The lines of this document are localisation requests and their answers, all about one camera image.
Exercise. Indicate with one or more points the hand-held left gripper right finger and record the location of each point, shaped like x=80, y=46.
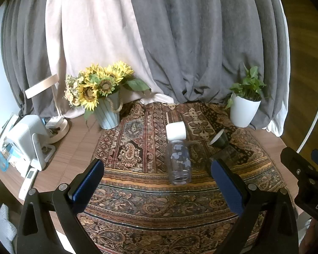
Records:
x=226, y=181

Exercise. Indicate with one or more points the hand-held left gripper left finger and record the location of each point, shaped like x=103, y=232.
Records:
x=88, y=180

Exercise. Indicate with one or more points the clear bottle with white cap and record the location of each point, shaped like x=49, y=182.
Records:
x=178, y=161

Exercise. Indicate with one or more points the person's right forearm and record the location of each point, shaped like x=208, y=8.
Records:
x=316, y=236

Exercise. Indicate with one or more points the dark green cup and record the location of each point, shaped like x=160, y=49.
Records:
x=219, y=139

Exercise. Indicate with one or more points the white cup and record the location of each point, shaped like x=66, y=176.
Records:
x=176, y=131

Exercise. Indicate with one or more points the white curtain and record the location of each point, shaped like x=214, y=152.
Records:
x=278, y=121

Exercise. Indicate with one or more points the round cream desk organizer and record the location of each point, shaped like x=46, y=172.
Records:
x=58, y=131

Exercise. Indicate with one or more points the white remote control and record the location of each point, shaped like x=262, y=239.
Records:
x=28, y=181

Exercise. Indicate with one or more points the grey-blue ribbed flower pot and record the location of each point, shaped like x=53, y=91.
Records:
x=108, y=115

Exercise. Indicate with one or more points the patterned paisley table cloth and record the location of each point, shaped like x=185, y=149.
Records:
x=153, y=203

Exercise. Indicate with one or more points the white plant pot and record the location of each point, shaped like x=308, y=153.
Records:
x=243, y=111

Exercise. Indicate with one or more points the white box-shaped appliance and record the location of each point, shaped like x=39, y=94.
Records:
x=22, y=140

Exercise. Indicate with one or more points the green leafy plant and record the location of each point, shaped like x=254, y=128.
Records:
x=247, y=84

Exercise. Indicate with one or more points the striped cloth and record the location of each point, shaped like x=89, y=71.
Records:
x=4, y=226

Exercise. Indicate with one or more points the sunflower bouquet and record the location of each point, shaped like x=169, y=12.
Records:
x=100, y=84

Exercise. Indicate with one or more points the light wooden board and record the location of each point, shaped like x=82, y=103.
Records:
x=41, y=85

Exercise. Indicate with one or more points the grey curtain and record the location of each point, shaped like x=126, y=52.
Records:
x=26, y=45
x=196, y=37

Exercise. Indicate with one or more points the pale pink curtain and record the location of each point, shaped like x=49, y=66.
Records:
x=95, y=26

